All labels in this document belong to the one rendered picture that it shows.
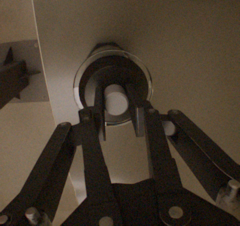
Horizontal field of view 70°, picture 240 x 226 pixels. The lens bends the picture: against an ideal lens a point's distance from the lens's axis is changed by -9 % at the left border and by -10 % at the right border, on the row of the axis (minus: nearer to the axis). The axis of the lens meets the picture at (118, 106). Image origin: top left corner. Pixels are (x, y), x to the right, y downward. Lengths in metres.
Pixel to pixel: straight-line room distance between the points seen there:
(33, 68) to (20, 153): 0.84
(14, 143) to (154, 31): 1.64
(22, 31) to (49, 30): 1.04
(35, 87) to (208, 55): 1.28
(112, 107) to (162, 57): 0.31
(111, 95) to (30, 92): 1.38
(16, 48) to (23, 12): 0.27
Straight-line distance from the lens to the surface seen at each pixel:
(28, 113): 1.67
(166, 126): 0.16
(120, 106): 0.21
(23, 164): 2.01
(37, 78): 1.52
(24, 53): 1.51
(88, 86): 0.23
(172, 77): 0.51
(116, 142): 0.56
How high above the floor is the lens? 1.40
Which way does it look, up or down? 66 degrees down
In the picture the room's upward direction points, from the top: 167 degrees clockwise
